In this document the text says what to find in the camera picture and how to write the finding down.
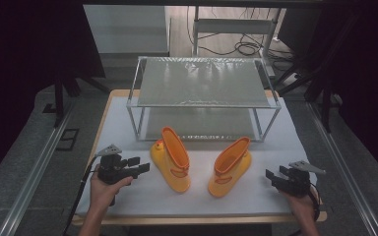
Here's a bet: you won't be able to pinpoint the aluminium floor rail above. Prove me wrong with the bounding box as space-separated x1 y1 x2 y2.
307 101 378 236
0 99 77 236

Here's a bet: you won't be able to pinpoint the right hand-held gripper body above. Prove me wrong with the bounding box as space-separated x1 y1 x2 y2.
275 160 327 198

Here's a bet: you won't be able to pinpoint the person's left hand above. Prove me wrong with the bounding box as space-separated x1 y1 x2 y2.
90 165 134 214

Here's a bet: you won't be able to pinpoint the dark curtain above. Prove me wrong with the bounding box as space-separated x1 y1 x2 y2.
280 0 378 188
0 0 106 190

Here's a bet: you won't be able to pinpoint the yellow orange rubber boot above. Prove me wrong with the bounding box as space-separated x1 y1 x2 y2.
208 136 253 199
150 126 191 194

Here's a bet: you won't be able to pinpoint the black floor cables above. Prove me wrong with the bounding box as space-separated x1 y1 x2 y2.
198 30 294 62

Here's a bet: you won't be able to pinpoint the white table mat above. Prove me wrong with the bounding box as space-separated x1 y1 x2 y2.
75 94 319 218

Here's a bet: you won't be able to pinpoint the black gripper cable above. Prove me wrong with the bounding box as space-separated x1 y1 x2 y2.
62 156 99 236
309 184 323 221

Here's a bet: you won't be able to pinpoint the black tripod stand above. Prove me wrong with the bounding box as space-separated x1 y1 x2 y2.
52 70 110 129
275 62 343 134

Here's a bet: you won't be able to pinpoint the white metal frame stand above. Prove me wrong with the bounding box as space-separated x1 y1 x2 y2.
192 5 281 57

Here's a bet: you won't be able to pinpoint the person's right hand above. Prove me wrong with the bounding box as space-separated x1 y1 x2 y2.
280 185 321 219

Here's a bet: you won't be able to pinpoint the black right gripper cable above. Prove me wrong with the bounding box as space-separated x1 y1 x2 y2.
309 184 323 221

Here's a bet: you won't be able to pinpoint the two-tier metal shoe rack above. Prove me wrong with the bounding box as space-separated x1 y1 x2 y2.
126 56 283 143

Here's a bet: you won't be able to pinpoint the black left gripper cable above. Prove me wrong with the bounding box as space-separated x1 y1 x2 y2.
62 156 99 236

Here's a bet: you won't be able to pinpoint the white cabinet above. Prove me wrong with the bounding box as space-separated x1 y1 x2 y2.
83 4 171 55

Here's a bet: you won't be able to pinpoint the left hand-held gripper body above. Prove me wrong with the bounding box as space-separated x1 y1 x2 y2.
95 144 141 185

